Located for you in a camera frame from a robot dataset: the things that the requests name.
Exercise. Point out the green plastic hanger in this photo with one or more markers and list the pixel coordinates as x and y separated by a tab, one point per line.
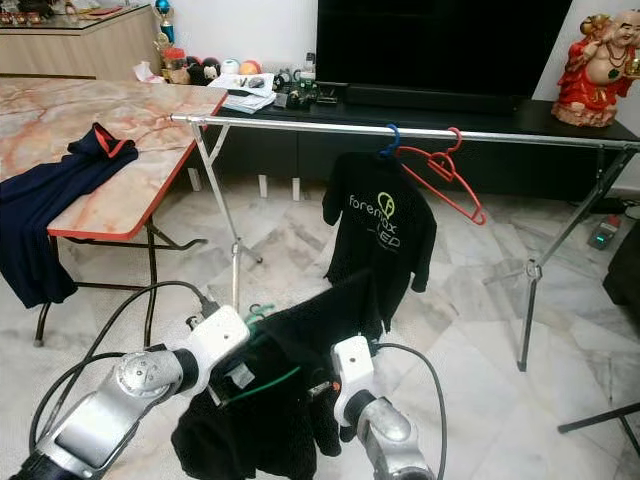
265	385

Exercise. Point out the black T-shirt small logo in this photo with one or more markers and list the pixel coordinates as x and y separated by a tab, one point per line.
290	430

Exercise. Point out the navy shirt red collar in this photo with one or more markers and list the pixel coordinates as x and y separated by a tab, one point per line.
40	230

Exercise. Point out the red plastic hanger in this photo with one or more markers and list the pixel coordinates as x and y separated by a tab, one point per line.
443	163

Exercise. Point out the blue plastic hanger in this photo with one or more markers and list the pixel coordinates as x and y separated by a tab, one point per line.
397	136

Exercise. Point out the black T-shirt forenax print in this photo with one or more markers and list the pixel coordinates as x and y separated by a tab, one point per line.
380	240

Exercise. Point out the black low TV cabinet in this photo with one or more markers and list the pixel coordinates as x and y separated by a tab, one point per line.
320	160

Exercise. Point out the steel clothes rack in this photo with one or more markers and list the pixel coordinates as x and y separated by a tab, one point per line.
310	127

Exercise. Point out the black metal stand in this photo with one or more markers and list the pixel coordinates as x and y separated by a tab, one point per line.
600	418

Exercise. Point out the marble pattern folding table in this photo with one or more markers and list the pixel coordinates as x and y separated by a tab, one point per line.
120	130

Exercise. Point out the stack of white papers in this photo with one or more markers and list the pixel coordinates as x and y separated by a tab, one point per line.
245	95

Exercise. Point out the white faced mouse plush toy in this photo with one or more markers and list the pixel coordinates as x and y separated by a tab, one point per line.
211	72

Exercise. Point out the black soundbar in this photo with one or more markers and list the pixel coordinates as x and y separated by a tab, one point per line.
435	100

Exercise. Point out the black and red plush toy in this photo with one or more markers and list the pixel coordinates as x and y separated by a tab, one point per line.
194	72

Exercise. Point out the white and blue ball toy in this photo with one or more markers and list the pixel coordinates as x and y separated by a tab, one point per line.
230	68

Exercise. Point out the orange ball toy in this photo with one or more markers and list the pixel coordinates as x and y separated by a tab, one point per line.
250	68

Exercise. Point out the power strip green light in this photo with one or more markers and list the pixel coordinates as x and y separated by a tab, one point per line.
603	235

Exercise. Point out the clear jar red lid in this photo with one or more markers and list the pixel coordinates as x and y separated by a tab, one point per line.
172	68

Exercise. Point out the dark brown sofa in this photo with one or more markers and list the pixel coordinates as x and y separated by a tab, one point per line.
625	275

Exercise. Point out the pink tissue pack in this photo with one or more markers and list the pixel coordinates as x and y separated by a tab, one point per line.
146	73

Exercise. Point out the black flat screen television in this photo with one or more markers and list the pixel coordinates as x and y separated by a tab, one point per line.
440	45

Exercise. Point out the light wooden sideboard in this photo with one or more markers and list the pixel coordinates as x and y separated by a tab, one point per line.
80	48

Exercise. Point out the gold and blue trophy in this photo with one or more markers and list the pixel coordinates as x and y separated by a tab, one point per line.
163	12

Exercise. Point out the red laughing Buddha statue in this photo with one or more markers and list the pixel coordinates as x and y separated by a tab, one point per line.
590	85

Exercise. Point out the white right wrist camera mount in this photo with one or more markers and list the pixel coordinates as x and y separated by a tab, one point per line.
353	360

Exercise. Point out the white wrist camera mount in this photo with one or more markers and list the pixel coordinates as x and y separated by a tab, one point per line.
353	360
218	335

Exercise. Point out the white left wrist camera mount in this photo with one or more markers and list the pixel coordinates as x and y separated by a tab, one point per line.
218	335

